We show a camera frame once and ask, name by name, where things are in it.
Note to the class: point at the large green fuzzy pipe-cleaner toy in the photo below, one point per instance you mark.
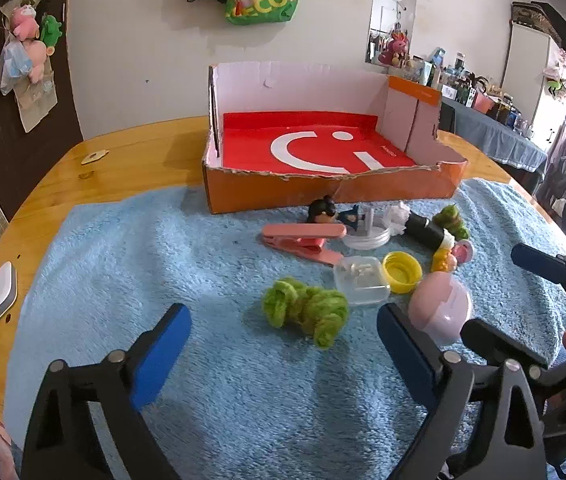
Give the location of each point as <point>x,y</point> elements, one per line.
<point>308,310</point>

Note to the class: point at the white refrigerator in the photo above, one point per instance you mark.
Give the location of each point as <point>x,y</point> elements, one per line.
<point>528,70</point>

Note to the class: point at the black-haired toy figurine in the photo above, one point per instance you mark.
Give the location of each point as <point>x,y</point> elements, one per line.
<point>323,210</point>

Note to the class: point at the wall mirror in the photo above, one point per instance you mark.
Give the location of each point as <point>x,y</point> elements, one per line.
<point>393,15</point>

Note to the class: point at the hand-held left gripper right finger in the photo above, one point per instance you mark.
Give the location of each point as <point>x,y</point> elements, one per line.
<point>403,355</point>

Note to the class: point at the side table with clutter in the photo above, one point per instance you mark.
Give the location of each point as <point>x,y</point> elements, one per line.
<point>463,85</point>

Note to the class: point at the small pink yellow toy figure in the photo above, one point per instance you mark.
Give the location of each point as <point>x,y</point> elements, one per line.
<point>450,256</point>

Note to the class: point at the clear round plastic lid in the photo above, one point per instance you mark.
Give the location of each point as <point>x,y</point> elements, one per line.
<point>368,241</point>

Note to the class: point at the pink red plush toy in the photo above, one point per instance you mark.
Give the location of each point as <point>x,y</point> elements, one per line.
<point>395,50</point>

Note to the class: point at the orange cardboard box red interior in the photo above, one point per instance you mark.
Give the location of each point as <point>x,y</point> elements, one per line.
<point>263,192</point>

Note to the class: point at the clear plastic case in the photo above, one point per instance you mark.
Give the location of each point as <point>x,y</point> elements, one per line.
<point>363,285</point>

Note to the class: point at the pink egg-shaped case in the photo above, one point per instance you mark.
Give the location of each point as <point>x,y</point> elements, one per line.
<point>438,307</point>

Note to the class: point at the white sticker on table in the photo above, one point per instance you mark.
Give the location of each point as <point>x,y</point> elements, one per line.
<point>94,156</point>

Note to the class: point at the light blue fluffy towel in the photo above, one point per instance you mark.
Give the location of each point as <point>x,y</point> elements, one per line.
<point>163,260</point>

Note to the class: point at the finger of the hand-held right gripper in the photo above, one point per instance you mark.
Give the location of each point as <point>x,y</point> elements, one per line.
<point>498,342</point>
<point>538,262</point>

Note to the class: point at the pink plastic clip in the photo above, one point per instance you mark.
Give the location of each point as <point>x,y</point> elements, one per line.
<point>303,232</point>

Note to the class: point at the dark brown door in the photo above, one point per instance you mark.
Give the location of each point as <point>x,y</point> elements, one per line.
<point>53,110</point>

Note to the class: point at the green plush toy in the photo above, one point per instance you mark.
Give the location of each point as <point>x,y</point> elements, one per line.
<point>50,32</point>

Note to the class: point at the yellow plastic cap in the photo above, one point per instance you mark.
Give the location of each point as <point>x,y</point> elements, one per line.
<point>400,275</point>

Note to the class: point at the beige hanging pouch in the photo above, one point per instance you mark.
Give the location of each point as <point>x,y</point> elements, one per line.
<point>35,105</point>

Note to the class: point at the dark bag on refrigerator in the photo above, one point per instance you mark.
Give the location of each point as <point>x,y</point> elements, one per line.
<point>543,20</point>

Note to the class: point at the black and white doll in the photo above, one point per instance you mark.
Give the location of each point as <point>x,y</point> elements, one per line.
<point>423,227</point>

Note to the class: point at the green black hanging toy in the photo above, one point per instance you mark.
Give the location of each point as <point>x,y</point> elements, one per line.
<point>558,87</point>

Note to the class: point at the small green fuzzy pipe-cleaner toy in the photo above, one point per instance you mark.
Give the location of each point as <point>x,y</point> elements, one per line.
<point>450,220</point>

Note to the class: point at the clear plastic bag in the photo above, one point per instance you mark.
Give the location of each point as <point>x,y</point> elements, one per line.
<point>13,67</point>

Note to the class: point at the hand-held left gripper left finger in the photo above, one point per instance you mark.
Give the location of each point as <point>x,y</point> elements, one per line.
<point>163,355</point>

